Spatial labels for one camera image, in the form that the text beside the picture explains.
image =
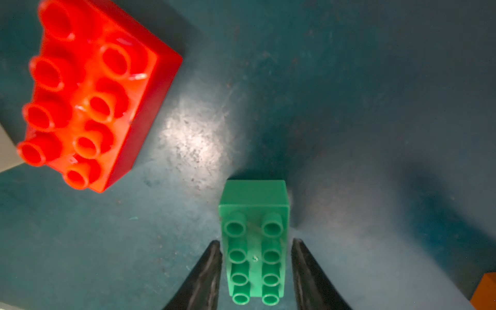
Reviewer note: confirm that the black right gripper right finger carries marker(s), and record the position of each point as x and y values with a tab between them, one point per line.
313	289

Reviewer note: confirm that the green long lego brick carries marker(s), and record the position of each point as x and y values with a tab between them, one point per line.
254	219

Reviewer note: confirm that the red long lego brick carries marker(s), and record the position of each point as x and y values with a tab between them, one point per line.
100	79

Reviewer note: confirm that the orange lego brick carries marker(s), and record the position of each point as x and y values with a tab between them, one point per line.
484	297

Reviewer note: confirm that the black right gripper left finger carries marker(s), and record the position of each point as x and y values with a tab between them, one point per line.
200	289

